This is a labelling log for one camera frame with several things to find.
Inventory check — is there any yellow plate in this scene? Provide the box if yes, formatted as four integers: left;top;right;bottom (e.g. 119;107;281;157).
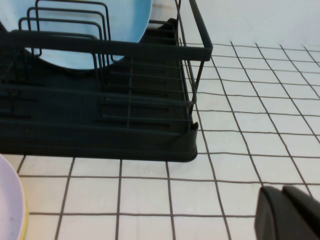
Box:
16;197;30;240

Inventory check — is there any white black-grid tablecloth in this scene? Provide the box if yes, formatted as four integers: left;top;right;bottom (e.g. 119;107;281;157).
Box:
0;41;320;240

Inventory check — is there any pink plate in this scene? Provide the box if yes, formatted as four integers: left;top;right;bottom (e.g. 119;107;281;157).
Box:
0;153;26;240

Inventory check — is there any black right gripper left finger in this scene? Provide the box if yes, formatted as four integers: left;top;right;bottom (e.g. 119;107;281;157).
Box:
254;186;288;240

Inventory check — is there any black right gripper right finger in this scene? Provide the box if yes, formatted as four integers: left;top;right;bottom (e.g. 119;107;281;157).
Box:
276;185;320;240

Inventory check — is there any light blue plate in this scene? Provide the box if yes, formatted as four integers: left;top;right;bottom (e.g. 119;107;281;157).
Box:
0;0;154;72

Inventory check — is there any black wire dish rack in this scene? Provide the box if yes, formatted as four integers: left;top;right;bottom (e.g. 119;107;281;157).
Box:
0;0;214;164

